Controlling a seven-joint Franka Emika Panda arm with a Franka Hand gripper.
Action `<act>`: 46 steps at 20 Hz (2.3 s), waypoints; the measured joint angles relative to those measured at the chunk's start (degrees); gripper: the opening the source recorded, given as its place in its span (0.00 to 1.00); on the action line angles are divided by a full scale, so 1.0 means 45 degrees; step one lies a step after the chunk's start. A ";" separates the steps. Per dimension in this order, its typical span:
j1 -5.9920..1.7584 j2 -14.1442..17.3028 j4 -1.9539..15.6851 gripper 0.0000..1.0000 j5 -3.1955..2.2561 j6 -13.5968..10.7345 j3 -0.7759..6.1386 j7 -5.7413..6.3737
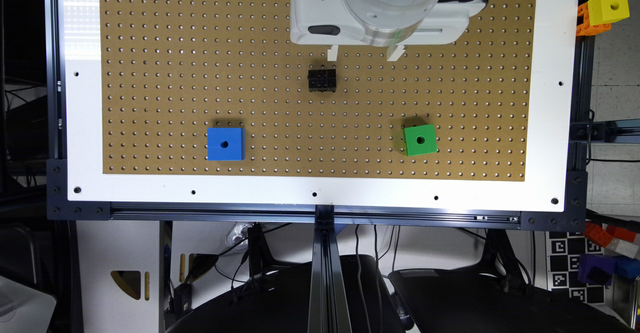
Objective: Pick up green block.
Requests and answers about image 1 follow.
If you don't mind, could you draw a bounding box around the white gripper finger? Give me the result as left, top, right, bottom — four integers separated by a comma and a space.
386, 44, 406, 62
326, 45, 339, 62

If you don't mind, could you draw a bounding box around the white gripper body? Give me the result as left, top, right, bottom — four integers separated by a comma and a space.
289, 0, 489, 48

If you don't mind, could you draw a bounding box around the green block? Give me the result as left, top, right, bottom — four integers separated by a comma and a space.
402, 124, 437, 156

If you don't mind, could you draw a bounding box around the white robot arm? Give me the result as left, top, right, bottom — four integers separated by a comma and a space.
290, 0, 489, 61

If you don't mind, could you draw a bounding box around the black block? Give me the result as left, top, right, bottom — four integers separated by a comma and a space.
307, 69, 337, 92

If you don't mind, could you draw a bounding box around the blue block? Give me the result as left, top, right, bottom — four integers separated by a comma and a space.
207, 128, 245, 161

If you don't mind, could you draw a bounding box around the orange block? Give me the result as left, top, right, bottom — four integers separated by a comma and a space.
576, 3, 611, 36

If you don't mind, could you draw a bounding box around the yellow block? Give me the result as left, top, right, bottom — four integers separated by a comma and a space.
587, 0, 630, 25

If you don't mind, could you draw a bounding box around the brown pegboard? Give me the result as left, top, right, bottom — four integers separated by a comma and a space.
100, 0, 536, 181

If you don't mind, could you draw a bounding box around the black chair left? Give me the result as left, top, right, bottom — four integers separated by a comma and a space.
169, 255, 403, 333

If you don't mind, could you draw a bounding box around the black chair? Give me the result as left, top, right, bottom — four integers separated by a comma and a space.
389, 269, 632, 333
169, 255, 403, 333

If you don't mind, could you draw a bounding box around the black white marker board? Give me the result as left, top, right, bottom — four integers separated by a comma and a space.
546, 232, 605, 304

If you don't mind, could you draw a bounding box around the black chair right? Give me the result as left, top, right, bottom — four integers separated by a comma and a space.
389, 269, 632, 333

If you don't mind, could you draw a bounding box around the white cabinet panel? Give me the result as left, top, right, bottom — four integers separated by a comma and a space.
76, 221, 164, 333

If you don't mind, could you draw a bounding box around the pile of coloured blocks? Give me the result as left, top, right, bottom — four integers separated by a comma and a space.
578, 222, 639, 286

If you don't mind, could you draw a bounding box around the black aluminium table frame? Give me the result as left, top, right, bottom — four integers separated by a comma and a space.
43, 0, 596, 333

